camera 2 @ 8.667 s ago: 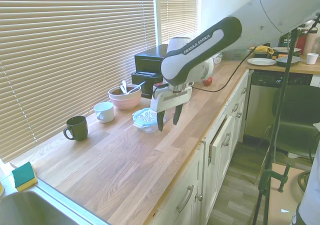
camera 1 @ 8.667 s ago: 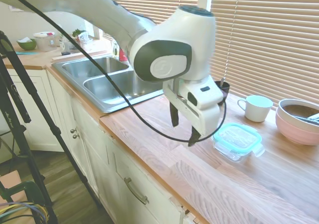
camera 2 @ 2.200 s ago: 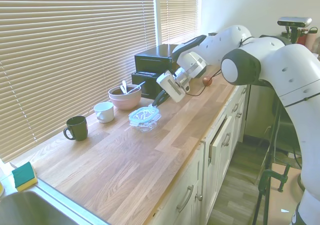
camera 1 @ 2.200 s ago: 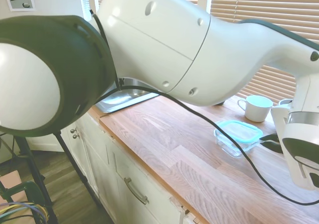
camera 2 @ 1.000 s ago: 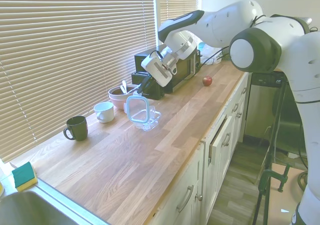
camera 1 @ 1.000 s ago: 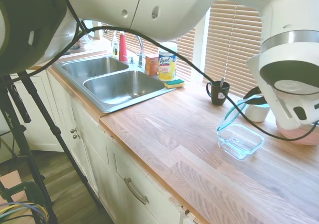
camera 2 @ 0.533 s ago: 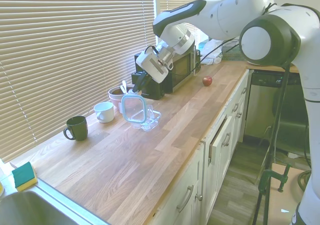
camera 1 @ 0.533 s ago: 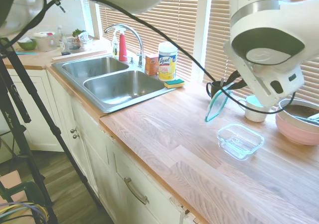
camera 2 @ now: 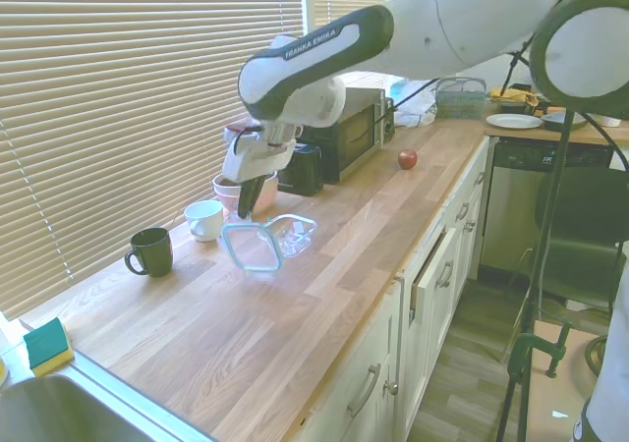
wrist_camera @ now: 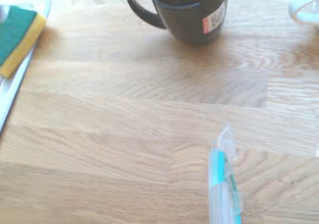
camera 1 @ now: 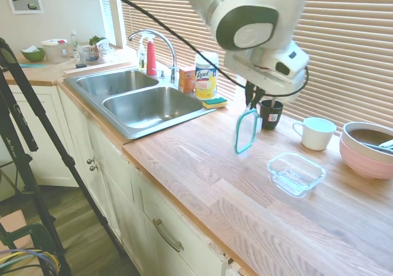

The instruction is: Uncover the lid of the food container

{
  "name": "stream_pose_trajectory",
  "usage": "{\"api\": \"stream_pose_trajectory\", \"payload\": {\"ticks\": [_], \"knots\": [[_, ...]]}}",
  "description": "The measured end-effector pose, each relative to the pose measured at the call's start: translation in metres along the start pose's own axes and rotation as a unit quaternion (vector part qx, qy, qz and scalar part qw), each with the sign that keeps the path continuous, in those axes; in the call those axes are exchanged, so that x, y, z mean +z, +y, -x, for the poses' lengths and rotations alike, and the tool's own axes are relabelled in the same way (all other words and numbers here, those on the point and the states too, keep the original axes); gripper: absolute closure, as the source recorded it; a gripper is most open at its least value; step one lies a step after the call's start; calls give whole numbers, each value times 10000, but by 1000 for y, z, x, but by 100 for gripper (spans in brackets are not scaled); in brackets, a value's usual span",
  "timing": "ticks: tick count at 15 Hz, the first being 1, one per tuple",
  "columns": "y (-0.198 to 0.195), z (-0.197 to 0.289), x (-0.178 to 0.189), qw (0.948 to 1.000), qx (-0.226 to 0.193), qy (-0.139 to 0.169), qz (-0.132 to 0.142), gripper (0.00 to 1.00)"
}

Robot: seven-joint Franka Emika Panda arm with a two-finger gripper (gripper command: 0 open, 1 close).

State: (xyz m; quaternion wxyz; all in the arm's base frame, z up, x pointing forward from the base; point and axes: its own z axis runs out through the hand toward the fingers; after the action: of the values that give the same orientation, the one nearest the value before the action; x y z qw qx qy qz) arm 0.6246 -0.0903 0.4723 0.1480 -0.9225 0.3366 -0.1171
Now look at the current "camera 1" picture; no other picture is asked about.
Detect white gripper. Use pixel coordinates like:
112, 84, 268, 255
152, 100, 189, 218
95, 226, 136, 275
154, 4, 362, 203
223, 50, 305, 110

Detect clear lid with teal rim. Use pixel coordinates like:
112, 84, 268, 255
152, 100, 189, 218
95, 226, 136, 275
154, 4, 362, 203
235, 107, 263, 159

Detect clear glass food container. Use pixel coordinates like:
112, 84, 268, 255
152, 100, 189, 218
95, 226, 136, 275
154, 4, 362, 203
267, 152, 327, 198

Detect black mug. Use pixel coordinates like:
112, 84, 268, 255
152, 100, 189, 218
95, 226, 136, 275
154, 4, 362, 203
259, 99, 284, 131

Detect yellow green sponge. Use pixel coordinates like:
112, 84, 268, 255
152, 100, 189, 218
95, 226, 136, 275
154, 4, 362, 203
201, 97, 228, 110

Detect yellow Lysol wipes canister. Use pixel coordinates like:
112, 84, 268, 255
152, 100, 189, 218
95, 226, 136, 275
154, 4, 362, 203
195, 51, 219, 101

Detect orange cardboard box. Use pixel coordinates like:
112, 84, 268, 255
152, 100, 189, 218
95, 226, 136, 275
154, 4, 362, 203
178, 67, 197, 93

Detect white mug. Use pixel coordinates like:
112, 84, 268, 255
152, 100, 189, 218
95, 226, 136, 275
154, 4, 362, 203
292, 117, 338, 151

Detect chrome faucet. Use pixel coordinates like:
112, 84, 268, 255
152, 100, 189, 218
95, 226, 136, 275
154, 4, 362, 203
128, 29, 180, 85

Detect stainless steel double sink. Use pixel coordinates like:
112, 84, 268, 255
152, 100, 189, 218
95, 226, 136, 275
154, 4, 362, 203
63, 69, 230, 140

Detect grey white bowl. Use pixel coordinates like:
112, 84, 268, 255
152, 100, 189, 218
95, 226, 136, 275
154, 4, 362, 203
341, 121, 393, 162

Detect large beige window blinds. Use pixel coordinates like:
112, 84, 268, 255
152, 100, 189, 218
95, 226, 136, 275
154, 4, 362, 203
251, 0, 393, 139

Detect red bottle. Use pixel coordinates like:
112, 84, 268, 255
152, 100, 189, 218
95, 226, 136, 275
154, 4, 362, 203
146, 39, 158, 76

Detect wide beige window blinds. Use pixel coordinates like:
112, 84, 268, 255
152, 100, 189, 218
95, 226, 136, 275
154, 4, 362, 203
121, 0, 246, 101

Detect clear spray bottle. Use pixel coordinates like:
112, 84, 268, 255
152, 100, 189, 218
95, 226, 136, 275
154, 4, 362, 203
137, 36, 149, 73

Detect pink bowl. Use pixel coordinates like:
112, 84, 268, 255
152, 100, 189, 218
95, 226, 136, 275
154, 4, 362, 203
339, 134, 393, 180

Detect grey metal utensil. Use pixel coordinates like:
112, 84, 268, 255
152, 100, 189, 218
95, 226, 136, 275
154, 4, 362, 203
359, 139, 393, 154

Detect clear plastic bag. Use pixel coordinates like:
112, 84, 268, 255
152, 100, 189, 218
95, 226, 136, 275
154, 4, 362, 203
95, 39, 115, 56

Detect white kitchen cabinet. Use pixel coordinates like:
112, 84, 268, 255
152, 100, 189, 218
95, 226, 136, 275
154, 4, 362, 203
0, 84, 257, 276

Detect narrow white window blinds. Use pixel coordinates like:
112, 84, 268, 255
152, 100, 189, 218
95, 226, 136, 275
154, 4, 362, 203
98, 0, 113, 28

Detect white lidded canister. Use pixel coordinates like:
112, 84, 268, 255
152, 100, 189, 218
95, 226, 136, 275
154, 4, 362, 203
41, 38, 70, 64

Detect teal flat strip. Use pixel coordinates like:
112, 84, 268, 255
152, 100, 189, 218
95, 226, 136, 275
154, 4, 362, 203
18, 62, 49, 69

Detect green bowl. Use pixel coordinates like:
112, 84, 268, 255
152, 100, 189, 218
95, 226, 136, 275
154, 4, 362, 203
20, 46, 46, 63

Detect pink board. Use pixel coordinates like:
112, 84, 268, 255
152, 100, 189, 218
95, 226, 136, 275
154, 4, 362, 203
0, 210, 34, 250

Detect white grey wrist camera box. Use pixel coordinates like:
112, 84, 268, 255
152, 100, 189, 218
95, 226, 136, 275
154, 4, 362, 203
273, 41, 310, 79

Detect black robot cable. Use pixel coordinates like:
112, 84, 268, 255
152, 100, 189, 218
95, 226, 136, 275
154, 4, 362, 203
87, 0, 309, 99

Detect metal drawer handle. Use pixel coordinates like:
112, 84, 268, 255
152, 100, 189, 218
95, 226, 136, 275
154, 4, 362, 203
152, 218, 184, 253

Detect black camera tripod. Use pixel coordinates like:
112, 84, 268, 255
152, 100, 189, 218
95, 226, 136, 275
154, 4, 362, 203
0, 36, 125, 276

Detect green metal frame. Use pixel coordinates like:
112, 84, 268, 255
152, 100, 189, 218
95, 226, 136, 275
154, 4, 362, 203
0, 222, 60, 276

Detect coloured cable bundle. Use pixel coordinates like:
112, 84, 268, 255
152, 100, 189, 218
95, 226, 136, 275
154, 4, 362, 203
0, 248, 60, 276

